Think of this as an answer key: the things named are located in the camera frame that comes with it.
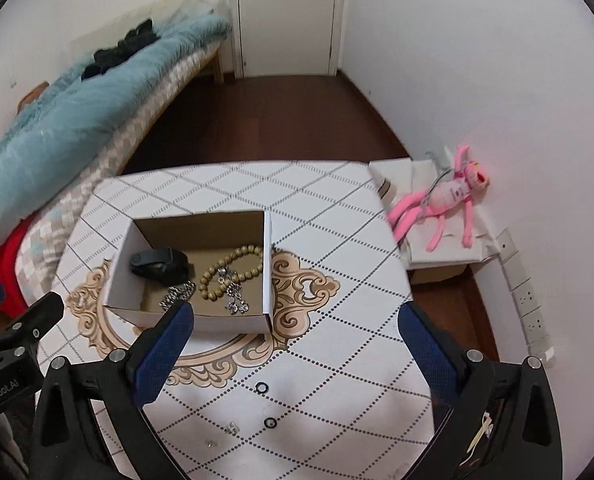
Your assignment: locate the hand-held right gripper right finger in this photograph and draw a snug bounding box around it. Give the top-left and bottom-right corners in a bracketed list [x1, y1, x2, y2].
[397, 302, 562, 480]

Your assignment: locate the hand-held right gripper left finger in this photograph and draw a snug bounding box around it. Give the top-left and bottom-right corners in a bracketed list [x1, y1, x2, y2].
[30, 301, 196, 480]

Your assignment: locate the black hair clip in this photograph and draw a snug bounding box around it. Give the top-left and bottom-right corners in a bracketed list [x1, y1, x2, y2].
[130, 246, 195, 283]

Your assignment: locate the white power strip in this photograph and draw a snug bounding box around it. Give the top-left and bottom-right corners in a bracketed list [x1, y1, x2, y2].
[497, 227, 558, 366]

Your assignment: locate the pink plush toy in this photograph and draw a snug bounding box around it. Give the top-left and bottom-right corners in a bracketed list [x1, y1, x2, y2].
[388, 145, 492, 253]

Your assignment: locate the bed with blue blanket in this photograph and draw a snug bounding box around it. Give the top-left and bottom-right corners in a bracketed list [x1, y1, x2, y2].
[0, 12, 233, 246]

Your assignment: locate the checkered mattress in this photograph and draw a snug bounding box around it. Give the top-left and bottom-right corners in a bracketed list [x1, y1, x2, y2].
[14, 42, 223, 306]

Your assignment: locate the black clothing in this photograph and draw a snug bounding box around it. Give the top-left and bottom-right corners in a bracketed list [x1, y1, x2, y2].
[81, 18, 159, 81]

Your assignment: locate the white door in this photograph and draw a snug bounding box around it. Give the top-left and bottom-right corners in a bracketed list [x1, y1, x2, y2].
[229, 0, 345, 79]

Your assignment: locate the silver chain bracelet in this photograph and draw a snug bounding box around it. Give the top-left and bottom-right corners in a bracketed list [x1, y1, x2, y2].
[159, 281, 198, 313]

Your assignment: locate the silver charm bracelet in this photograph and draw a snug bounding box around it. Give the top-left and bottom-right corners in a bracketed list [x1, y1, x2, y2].
[217, 266, 250, 316]

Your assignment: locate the wooden bead bracelet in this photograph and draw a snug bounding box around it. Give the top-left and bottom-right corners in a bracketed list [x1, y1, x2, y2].
[198, 245, 265, 303]

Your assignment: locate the wooden bed frame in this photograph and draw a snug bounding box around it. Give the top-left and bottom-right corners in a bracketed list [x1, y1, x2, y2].
[122, 40, 225, 161]

